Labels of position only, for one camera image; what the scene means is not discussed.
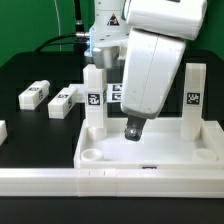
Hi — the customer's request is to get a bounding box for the black cable on table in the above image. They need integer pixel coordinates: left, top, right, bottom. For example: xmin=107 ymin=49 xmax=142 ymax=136
xmin=34 ymin=31 xmax=91 ymax=54

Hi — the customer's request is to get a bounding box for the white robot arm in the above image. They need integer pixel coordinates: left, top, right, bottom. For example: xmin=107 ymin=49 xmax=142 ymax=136
xmin=85 ymin=0 xmax=207 ymax=141

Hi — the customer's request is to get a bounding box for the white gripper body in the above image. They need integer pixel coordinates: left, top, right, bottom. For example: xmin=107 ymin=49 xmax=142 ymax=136
xmin=121 ymin=29 xmax=186 ymax=119

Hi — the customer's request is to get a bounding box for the white L-shaped fence wall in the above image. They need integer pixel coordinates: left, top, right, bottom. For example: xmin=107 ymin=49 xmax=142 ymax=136
xmin=0 ymin=166 xmax=224 ymax=198

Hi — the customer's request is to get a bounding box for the white marker base plate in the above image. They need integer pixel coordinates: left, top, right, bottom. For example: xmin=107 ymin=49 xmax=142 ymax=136
xmin=69 ymin=83 xmax=122 ymax=105

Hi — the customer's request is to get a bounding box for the white desk tabletop tray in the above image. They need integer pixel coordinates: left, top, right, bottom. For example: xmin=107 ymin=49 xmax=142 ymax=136
xmin=74 ymin=118 xmax=224 ymax=170

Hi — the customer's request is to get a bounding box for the white block at left edge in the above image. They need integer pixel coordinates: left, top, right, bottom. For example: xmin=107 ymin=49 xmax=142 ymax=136
xmin=0 ymin=120 xmax=7 ymax=146

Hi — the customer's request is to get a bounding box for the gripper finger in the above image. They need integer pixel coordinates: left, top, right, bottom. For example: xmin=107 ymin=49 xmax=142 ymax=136
xmin=124 ymin=115 xmax=146 ymax=141

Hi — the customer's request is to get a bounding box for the thin white cable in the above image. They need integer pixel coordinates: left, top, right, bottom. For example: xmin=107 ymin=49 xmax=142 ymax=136
xmin=53 ymin=0 xmax=63 ymax=52

